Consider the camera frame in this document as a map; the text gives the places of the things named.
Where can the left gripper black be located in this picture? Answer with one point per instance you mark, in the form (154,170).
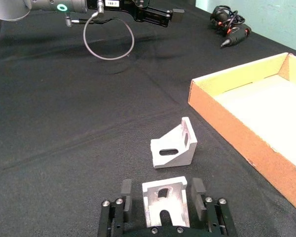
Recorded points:
(123,6)

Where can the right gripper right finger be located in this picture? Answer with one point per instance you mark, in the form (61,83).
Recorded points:
(196,205)

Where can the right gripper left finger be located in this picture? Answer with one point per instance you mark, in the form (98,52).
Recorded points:
(127,205)

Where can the black table cloth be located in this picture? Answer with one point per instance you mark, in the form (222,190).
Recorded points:
(64,123)

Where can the shallow brown cardboard tray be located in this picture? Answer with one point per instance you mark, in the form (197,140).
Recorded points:
(249,138)

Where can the plain pale wall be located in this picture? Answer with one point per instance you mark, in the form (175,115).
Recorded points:
(273,17)

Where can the white metal corner bracket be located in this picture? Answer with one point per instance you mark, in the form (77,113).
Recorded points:
(167,158)
(173,212)

